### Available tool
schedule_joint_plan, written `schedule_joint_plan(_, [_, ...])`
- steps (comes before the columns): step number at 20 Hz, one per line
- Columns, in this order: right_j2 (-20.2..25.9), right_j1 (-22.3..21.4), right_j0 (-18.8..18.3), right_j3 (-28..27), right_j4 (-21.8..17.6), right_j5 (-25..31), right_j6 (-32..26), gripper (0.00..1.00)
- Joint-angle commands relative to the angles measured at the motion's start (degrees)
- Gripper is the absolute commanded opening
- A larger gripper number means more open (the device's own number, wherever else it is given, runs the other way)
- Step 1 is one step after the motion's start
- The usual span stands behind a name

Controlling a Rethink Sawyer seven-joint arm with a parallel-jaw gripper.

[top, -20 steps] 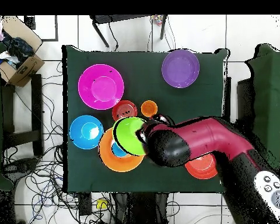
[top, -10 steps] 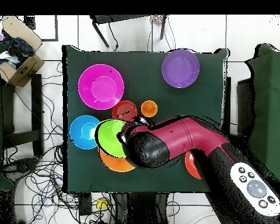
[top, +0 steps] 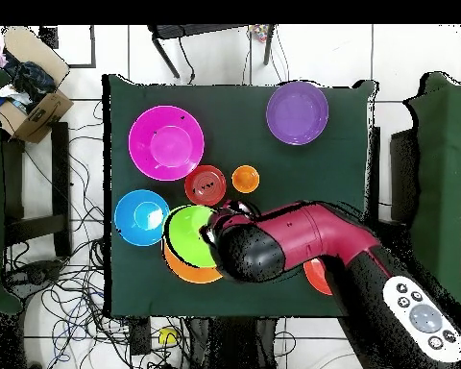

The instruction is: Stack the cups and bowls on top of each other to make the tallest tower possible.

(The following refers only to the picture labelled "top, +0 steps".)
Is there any pink bowl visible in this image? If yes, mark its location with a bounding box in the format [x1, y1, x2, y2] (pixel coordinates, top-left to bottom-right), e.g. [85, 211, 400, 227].
[128, 105, 206, 182]

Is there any small red bowl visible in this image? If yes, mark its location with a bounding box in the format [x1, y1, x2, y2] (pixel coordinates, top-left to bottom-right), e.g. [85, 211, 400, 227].
[183, 164, 228, 208]

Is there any orange cup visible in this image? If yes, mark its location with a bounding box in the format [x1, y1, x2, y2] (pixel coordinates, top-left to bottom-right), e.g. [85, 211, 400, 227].
[230, 164, 261, 194]

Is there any dark clothes pile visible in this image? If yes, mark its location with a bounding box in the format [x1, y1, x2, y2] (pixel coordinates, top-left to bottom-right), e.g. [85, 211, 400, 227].
[0, 49, 58, 113]

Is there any large orange bowl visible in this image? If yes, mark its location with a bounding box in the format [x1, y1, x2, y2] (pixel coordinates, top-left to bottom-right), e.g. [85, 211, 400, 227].
[162, 237, 225, 284]

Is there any tangle of floor cables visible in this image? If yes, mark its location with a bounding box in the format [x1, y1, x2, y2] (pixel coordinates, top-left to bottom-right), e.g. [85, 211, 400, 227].
[1, 99, 191, 369]

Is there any cardboard box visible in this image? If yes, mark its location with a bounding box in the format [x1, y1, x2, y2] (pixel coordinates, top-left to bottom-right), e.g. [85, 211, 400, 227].
[0, 25, 75, 144]

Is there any dark green table cloth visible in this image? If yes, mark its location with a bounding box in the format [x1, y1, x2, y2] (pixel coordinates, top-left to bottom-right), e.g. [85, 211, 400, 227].
[102, 74, 376, 319]

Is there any large red-orange bowl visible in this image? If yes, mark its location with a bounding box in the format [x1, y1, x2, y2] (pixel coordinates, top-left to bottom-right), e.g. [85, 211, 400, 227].
[303, 258, 334, 296]

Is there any green bowl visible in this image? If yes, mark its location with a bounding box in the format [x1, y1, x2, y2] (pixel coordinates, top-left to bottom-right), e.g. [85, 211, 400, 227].
[162, 204, 220, 269]

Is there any black power adapter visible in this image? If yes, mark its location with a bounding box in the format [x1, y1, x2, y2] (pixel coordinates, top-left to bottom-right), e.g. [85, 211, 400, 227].
[129, 316, 152, 356]

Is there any black bench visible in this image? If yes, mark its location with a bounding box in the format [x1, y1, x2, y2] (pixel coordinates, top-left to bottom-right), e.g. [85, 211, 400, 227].
[1, 121, 73, 258]

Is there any black metal frame table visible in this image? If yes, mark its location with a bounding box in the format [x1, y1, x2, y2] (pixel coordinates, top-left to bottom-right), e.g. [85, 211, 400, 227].
[147, 24, 277, 81]

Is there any blue round bowl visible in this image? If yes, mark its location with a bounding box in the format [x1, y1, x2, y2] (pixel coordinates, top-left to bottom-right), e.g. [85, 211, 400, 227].
[113, 188, 171, 247]

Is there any black chair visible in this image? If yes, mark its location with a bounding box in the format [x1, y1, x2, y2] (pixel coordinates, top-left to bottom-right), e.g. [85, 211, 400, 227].
[366, 126, 421, 247]

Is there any purple bowl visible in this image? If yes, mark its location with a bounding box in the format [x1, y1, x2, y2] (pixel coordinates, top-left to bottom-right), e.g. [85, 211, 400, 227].
[265, 80, 329, 146]

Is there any yellow ball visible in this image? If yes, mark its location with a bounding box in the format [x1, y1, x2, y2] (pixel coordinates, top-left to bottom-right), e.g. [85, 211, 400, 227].
[158, 327, 179, 346]

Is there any black pedestal foot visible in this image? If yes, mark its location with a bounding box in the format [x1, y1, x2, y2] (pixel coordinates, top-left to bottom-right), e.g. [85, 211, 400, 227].
[4, 258, 65, 298]

